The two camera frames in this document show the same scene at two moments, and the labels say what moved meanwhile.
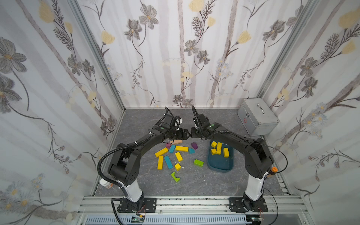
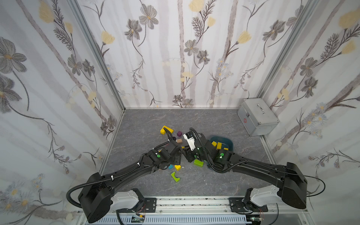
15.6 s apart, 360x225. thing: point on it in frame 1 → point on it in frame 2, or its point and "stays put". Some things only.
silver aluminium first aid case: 257,117 stays put
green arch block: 173,175 stays put
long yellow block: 219,148 stays put
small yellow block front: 177,166 stays put
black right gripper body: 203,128 → 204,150
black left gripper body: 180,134 → 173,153
